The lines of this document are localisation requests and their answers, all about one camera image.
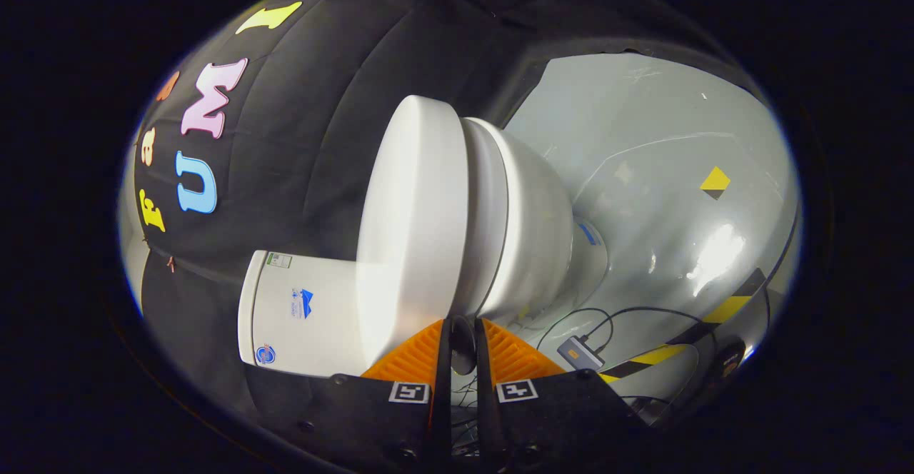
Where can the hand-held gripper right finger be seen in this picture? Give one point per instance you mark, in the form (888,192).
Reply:
(485,395)

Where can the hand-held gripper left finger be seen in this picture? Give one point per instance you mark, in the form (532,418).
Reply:
(443,388)

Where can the white toilet lid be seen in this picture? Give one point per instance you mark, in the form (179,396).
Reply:
(414,231)

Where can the white toilet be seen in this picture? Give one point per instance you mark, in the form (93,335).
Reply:
(528,231)

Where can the small grey electronic box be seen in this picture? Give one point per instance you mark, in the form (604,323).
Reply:
(580,354)

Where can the yellow black hazard tape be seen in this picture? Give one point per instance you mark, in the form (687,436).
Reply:
(721,311)

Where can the black backdrop cloth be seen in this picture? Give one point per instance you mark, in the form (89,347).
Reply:
(314,124)

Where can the yellow floor sticker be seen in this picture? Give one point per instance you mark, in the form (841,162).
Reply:
(715,181)

